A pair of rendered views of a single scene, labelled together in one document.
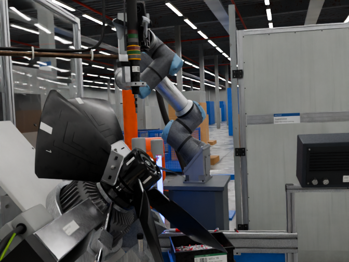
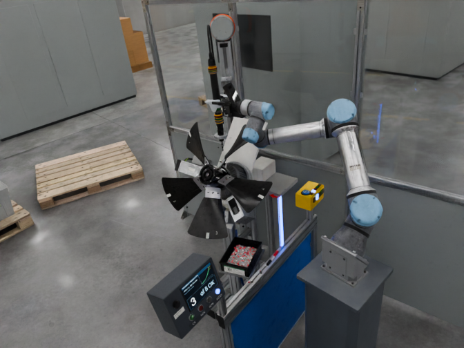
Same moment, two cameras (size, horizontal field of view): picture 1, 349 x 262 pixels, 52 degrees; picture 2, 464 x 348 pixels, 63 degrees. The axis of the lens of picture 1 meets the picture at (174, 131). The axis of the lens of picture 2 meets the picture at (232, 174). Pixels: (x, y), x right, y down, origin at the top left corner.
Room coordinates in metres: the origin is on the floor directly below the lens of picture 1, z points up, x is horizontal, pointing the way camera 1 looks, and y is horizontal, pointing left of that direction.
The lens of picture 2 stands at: (2.18, -1.38, 2.27)
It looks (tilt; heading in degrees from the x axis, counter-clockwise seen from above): 30 degrees down; 124
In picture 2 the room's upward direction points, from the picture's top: 7 degrees counter-clockwise
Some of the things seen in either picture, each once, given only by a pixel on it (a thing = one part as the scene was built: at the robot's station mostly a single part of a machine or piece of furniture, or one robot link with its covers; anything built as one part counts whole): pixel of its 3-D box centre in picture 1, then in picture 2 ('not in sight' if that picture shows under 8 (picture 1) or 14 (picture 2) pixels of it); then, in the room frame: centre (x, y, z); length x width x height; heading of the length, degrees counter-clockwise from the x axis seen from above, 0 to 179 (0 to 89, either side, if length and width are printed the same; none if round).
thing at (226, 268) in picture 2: (200, 250); (241, 256); (1.30, -0.08, 0.85); 0.22 x 0.17 x 0.07; 97
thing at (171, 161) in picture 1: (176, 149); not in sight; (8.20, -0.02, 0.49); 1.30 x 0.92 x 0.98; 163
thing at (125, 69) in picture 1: (131, 70); (219, 127); (1.13, 0.13, 1.50); 0.09 x 0.07 x 0.10; 117
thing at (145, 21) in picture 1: (145, 28); (213, 105); (1.14, 0.08, 1.64); 0.09 x 0.03 x 0.06; 14
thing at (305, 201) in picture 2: not in sight; (309, 196); (1.53, 0.36, 1.02); 0.16 x 0.10 x 0.11; 82
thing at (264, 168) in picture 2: not in sight; (260, 168); (1.03, 0.72, 0.92); 0.17 x 0.16 x 0.11; 82
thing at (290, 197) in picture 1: (290, 208); (220, 298); (1.42, -0.46, 0.96); 0.03 x 0.03 x 0.20; 82
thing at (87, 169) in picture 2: not in sight; (88, 171); (-1.74, 1.20, 0.07); 1.20 x 1.00 x 0.15; 57
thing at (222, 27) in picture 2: not in sight; (222, 27); (0.81, 0.76, 1.88); 0.16 x 0.07 x 0.16; 27
